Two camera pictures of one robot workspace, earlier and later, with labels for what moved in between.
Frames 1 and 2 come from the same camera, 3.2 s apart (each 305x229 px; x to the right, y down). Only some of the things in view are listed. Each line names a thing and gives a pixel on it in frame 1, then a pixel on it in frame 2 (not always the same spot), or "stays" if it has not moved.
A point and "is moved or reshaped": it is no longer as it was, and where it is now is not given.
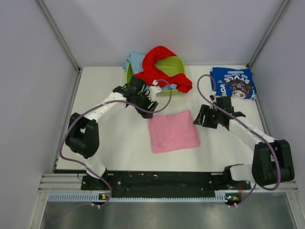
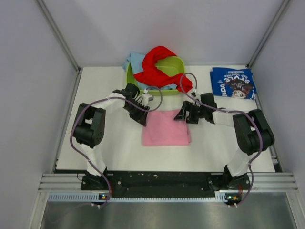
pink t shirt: x=173 y=131 is moved or reshaped
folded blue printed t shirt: x=237 y=83 stays
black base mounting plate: x=164 y=182 stays
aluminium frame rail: x=73 y=182 stays
